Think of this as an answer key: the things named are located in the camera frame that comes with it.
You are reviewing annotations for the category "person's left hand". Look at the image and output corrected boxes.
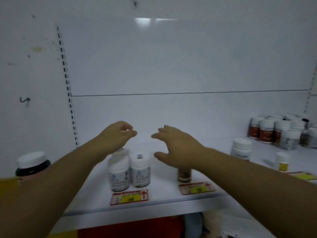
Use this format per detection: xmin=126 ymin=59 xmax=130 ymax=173
xmin=95 ymin=121 xmax=137 ymax=161

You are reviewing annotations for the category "person's right hand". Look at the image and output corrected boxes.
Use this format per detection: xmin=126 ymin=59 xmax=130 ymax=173
xmin=151 ymin=125 xmax=208 ymax=171

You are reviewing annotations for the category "cluster of unsorted bottles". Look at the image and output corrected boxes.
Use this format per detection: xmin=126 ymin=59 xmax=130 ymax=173
xmin=248 ymin=114 xmax=317 ymax=151

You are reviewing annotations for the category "person's right forearm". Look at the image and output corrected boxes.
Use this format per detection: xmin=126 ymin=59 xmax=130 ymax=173
xmin=195 ymin=147 xmax=317 ymax=238

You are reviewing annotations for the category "person's left forearm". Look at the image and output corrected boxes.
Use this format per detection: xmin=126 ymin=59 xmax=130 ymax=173
xmin=0 ymin=140 xmax=104 ymax=238

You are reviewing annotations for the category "slotted white shelf upright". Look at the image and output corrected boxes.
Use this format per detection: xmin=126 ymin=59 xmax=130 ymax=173
xmin=56 ymin=25 xmax=80 ymax=148
xmin=304 ymin=69 xmax=317 ymax=114

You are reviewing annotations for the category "red yellow price tag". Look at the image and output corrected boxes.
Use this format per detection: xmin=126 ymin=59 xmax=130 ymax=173
xmin=110 ymin=189 xmax=149 ymax=206
xmin=179 ymin=181 xmax=216 ymax=196
xmin=288 ymin=171 xmax=317 ymax=182

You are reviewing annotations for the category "light blue tube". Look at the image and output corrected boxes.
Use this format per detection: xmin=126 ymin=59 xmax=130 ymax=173
xmin=184 ymin=212 xmax=203 ymax=238

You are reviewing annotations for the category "red sheet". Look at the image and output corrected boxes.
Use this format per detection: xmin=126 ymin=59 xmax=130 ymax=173
xmin=83 ymin=217 xmax=185 ymax=238

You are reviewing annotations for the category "white back panel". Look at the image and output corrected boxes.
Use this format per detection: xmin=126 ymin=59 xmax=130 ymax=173
xmin=58 ymin=0 xmax=314 ymax=146

